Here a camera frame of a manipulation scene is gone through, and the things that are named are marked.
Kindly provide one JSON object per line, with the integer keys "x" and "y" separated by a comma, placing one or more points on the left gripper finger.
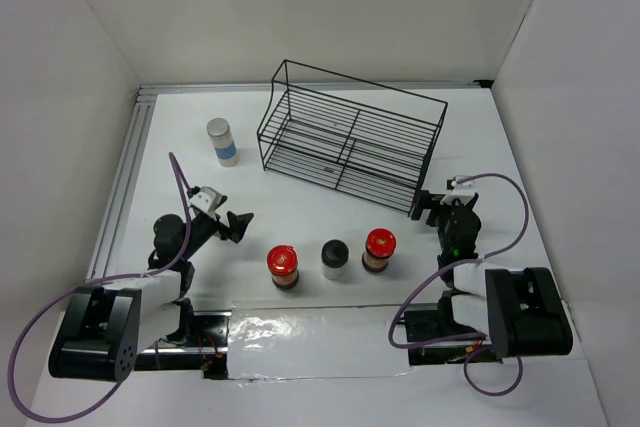
{"x": 227, "y": 232}
{"x": 238, "y": 225}

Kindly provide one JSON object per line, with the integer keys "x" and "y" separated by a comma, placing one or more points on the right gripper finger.
{"x": 434, "y": 206}
{"x": 420, "y": 202}

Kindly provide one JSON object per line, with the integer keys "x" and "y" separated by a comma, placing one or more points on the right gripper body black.
{"x": 441, "y": 225}

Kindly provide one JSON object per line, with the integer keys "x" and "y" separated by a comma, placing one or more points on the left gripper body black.
{"x": 200, "y": 231}

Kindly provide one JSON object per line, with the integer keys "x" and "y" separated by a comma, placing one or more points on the red lid jar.
{"x": 282, "y": 263}
{"x": 380, "y": 245}

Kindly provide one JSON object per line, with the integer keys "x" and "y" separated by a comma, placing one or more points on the black lid white bottle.
{"x": 334, "y": 257}

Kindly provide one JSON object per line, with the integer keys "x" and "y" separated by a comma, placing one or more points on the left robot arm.
{"x": 106, "y": 327}

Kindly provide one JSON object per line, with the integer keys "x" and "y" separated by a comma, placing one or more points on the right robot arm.
{"x": 519, "y": 311}

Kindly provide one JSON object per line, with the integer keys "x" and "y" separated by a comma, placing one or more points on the silver lid blue label bottle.
{"x": 221, "y": 138}

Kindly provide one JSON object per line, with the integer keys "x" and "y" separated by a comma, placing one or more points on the white glossy tape sheet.
{"x": 313, "y": 343}

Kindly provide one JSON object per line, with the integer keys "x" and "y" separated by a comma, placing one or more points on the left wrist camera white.
{"x": 206, "y": 200}

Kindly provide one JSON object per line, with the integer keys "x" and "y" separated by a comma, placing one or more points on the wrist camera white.
{"x": 206, "y": 200}
{"x": 459, "y": 190}

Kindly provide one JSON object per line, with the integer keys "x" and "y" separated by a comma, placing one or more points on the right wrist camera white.
{"x": 459, "y": 190}

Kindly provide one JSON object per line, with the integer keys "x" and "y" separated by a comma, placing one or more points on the black wire rack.
{"x": 364, "y": 139}

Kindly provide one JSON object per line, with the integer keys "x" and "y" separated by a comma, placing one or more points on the aluminium rail frame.
{"x": 472, "y": 126}

